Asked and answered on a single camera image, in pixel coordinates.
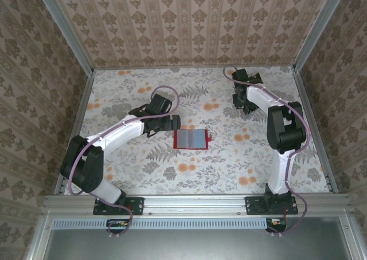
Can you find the aluminium frame post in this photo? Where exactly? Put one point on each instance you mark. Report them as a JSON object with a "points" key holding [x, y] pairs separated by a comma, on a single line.
{"points": [[318, 28], [66, 28]]}

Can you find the floral patterned table cover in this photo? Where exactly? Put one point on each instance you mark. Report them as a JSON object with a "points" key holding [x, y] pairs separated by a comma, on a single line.
{"points": [[200, 171]]}

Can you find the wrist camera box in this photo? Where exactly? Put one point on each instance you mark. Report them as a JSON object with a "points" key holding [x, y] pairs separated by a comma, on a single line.
{"points": [[160, 104], [241, 74]]}

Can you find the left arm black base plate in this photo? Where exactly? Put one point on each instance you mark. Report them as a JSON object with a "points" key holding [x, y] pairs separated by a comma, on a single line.
{"points": [[136, 205]]}

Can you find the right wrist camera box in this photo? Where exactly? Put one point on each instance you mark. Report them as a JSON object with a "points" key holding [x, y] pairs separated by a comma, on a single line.
{"points": [[241, 74]]}

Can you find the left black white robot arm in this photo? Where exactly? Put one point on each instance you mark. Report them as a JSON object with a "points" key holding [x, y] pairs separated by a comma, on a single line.
{"points": [[120, 132]]}

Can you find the aluminium mounting rail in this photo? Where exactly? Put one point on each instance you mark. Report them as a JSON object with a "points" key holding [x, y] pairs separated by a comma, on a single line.
{"points": [[195, 204]]}

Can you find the black connector board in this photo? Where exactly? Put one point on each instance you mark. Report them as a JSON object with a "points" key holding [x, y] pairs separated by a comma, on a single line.
{"points": [[114, 225], [272, 224]]}

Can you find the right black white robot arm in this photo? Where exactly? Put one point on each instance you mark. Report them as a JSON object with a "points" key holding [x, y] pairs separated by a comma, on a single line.
{"points": [[282, 171]]}

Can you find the aluminium table side rail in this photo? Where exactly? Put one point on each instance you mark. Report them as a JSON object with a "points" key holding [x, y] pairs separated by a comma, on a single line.
{"points": [[82, 102], [309, 108]]}

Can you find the red card holder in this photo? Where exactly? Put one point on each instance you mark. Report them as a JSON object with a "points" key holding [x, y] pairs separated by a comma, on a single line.
{"points": [[190, 138]]}

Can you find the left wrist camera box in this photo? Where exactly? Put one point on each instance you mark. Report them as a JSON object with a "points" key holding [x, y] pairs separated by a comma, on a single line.
{"points": [[160, 104]]}

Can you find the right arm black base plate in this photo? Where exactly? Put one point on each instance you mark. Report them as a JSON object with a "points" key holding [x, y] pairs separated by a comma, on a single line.
{"points": [[252, 207]]}

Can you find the grey metal panel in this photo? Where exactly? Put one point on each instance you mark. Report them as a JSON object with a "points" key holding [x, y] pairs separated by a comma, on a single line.
{"points": [[195, 245]]}

